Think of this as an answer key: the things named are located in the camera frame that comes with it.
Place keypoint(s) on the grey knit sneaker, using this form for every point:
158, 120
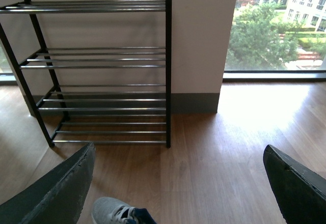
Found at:
111, 210

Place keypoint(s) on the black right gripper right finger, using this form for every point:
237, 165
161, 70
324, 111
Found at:
299, 191

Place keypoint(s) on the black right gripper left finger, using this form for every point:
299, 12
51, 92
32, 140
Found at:
58, 196

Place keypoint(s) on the black metal shoe rack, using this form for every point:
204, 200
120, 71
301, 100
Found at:
103, 95

